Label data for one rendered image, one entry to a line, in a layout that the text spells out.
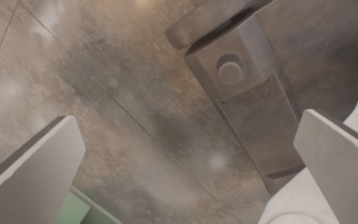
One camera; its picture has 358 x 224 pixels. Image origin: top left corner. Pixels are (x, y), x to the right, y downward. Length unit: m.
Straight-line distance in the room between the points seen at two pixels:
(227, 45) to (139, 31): 0.32
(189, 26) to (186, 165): 0.58
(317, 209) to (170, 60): 0.50
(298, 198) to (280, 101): 0.23
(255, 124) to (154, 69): 0.34
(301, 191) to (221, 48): 0.24
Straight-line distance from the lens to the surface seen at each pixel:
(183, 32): 0.38
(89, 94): 0.78
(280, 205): 0.23
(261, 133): 0.46
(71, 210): 1.29
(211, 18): 0.36
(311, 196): 0.24
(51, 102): 0.93
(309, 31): 0.42
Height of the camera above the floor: 0.56
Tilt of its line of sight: 56 degrees down
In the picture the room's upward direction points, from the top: 158 degrees counter-clockwise
